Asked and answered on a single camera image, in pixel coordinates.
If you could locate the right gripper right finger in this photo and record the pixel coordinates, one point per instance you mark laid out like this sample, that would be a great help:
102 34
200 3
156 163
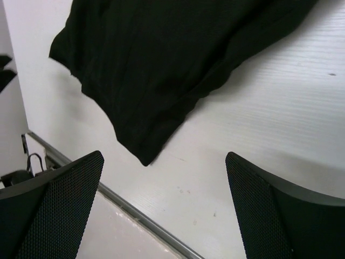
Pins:
279 219

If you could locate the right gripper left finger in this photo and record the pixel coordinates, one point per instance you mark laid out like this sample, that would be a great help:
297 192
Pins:
44 216

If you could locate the black skirt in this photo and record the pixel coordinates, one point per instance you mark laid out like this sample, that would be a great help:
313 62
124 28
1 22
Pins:
147 63

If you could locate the front aluminium rail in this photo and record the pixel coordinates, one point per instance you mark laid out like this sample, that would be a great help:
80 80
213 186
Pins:
148 224

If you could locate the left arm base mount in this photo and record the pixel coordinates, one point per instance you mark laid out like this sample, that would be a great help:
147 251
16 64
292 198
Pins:
38 161

